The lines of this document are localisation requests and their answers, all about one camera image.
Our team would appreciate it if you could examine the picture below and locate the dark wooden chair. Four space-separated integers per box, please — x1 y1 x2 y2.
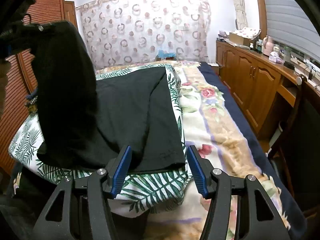
268 75 319 211

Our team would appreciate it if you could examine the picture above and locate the cardboard box on sideboard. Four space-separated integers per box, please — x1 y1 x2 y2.
229 27 261 47

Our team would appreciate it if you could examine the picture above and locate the window roller shutter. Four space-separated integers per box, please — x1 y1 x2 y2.
265 0 319 62

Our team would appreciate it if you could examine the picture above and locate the wooden sideboard cabinet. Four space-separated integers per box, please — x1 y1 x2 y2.
215 39 320 140

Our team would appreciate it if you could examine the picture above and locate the pink ceramic jug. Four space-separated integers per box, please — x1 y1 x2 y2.
262 35 274 56

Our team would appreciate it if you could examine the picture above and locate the black t-shirt white print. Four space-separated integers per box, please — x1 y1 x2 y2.
1 21 185 173

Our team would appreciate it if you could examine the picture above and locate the circle pattern curtain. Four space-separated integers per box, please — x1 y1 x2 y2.
79 0 210 70

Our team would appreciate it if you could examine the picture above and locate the wooden louvered wardrobe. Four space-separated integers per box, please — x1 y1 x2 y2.
0 0 65 174

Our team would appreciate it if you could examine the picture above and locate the blue object by curtain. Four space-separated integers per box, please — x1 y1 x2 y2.
155 50 176 61

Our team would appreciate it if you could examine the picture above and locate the palm leaf print cushion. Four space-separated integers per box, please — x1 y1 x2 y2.
9 62 191 218

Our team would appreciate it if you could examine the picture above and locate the floral bedspread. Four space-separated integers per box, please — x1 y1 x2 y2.
94 60 308 240

